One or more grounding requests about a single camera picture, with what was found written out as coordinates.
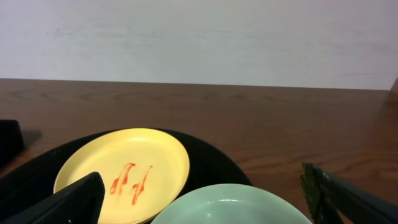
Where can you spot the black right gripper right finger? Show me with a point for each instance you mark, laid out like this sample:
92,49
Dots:
328,196

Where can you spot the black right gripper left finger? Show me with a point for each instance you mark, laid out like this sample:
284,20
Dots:
79,202

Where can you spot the yellow plate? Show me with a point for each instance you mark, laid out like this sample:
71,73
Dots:
143,171

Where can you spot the light green plate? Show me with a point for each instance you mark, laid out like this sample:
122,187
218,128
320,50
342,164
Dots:
230,204

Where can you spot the round black tray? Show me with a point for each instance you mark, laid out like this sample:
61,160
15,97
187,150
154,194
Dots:
33,181

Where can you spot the rectangular black sponge tray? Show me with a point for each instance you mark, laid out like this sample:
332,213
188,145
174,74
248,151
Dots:
11,140

